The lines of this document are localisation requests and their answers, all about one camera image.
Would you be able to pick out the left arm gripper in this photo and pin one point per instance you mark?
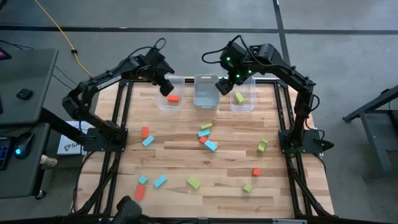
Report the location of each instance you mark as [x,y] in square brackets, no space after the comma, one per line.
[166,88]

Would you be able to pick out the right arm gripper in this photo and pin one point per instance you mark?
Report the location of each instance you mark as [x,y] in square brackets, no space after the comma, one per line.
[224,86]

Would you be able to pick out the red rectangular block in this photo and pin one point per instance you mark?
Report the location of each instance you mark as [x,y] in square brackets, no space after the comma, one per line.
[173,98]
[140,192]
[145,132]

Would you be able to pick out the teal rectangular block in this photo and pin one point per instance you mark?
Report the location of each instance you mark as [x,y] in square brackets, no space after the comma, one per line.
[211,145]
[204,133]
[160,181]
[148,140]

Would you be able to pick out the green cube block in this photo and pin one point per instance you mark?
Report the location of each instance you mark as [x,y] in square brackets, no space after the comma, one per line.
[247,188]

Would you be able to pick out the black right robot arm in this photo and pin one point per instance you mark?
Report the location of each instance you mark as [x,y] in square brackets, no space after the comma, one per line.
[303,109]

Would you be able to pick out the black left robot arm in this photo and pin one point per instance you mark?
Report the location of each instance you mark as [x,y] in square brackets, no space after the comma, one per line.
[109,77]

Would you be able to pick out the clear plastic bin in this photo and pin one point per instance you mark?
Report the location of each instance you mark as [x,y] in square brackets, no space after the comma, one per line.
[250,93]
[206,93]
[164,104]

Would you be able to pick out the middle clear plastic bin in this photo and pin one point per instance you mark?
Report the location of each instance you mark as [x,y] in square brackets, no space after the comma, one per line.
[206,93]

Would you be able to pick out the red cube block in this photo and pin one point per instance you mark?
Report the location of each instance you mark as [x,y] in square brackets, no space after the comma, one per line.
[256,172]

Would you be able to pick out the teal cube block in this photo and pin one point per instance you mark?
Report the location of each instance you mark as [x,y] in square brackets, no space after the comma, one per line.
[143,180]

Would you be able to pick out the white printed sign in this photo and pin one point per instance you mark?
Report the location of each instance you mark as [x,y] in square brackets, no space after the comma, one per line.
[70,146]

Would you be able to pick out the black desk leg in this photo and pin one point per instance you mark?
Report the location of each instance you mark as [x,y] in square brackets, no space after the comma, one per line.
[59,123]

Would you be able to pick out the grey desk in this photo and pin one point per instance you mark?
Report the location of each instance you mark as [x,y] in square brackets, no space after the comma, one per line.
[28,77]

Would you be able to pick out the white cylindrical object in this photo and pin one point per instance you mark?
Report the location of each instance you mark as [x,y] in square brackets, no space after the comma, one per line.
[48,160]

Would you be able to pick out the small black device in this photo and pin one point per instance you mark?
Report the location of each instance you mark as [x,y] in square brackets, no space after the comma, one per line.
[25,93]

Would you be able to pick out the black metal stand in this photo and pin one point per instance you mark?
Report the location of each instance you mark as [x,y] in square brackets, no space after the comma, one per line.
[370,105]

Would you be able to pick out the black computer mouse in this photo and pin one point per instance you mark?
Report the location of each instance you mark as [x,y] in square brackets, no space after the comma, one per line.
[23,146]

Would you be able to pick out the dark low desk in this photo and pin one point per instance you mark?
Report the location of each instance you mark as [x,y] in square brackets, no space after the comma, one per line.
[28,177]

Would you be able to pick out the black desk caster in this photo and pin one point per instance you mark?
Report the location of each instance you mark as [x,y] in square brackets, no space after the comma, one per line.
[39,195]

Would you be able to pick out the dark device with lit screen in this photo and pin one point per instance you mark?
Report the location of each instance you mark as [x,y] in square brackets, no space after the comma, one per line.
[3,55]

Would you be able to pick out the black keyboard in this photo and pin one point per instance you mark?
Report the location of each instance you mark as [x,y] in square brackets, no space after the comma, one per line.
[4,152]

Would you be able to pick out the black aluminium table frame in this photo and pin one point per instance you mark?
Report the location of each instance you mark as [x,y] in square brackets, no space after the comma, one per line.
[189,80]

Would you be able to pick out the large black video camera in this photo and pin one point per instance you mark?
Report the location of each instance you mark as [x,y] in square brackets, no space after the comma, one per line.
[127,210]

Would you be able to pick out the silver metal bracket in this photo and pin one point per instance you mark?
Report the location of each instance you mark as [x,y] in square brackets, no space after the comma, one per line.
[289,221]

